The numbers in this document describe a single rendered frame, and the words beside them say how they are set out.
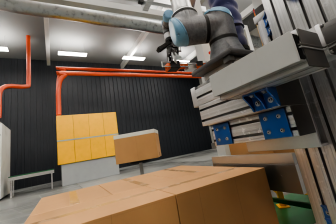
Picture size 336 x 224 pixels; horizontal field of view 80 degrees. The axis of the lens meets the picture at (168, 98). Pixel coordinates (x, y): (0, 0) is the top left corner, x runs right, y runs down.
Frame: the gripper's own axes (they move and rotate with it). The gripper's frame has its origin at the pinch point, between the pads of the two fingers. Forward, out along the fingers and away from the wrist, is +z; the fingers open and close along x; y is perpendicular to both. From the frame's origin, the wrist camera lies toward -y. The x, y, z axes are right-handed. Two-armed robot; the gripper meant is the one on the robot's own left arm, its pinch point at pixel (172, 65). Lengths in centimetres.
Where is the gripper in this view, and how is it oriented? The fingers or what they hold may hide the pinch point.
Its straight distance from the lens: 139.6
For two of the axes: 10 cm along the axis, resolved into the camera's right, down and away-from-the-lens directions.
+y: 9.1, -0.8, 4.0
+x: -3.6, 2.8, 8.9
